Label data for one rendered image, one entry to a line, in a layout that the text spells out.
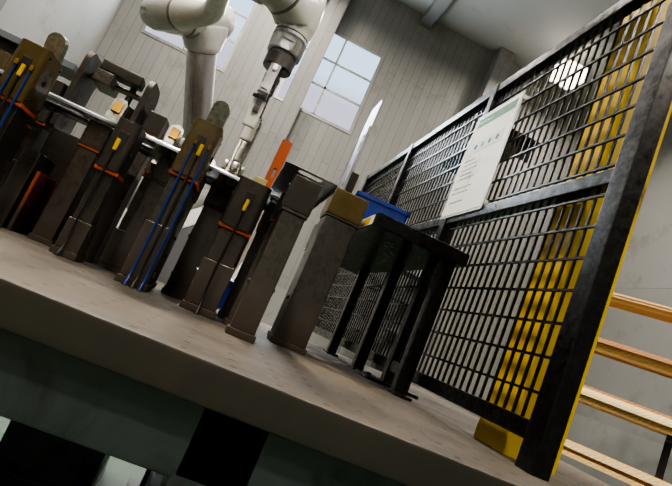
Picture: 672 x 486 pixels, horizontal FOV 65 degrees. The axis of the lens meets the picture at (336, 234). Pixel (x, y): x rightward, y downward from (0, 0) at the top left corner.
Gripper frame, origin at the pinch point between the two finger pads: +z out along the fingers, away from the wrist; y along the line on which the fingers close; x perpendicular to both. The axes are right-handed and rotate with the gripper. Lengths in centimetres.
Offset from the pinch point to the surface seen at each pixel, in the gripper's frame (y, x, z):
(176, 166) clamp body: 24.8, -7.6, 20.4
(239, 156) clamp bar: -14.6, 0.0, 4.0
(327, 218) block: 16.4, 24.1, 15.7
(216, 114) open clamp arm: 17.9, -6.0, 5.7
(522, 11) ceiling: -596, 273, -546
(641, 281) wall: -594, 617, -225
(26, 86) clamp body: 21.9, -38.6, 17.7
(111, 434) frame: 73, 5, 55
